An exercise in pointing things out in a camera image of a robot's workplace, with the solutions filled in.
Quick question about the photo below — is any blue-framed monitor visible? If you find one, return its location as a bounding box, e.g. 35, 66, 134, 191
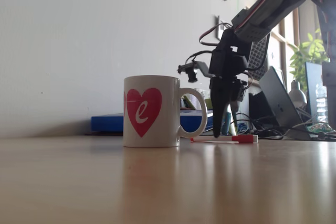
304, 61, 329, 124

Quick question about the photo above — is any grey laptop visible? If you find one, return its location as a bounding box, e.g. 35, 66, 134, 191
258, 66, 313, 141

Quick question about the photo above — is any blue flat box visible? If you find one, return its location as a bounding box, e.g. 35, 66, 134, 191
91, 109, 225, 132

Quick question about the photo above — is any green potted plant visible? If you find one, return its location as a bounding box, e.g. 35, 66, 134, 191
288, 28, 331, 88

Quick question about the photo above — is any white desk lamp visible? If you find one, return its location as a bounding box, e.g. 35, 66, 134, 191
288, 80, 308, 109

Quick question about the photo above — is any black perforated grid panel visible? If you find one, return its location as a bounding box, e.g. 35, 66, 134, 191
246, 34, 271, 80

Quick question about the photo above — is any white mug with red heart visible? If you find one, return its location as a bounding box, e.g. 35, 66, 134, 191
122, 75, 208, 148

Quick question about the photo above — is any red and white marker pen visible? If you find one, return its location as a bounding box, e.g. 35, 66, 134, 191
190, 134, 259, 144

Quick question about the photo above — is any white cable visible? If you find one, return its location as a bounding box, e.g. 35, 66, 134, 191
287, 115, 317, 132

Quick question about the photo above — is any small black gripper camera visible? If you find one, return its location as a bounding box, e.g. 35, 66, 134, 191
177, 60, 212, 83

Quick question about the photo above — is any wooden shelf unit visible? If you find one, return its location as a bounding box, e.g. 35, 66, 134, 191
246, 0, 301, 86

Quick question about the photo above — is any green mug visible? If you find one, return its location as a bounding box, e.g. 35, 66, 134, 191
204, 98, 237, 136

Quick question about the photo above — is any small white wall frame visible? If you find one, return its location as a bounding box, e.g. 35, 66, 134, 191
215, 15, 226, 40

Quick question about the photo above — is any green circuit board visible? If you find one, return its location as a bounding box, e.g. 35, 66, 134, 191
307, 122, 332, 133

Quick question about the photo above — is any black cable bundle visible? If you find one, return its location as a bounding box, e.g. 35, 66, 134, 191
233, 112, 289, 141

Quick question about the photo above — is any clear plastic container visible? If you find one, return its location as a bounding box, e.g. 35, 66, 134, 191
193, 87, 213, 101

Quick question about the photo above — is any clear water bottle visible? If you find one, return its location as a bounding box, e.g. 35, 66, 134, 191
316, 83, 328, 122

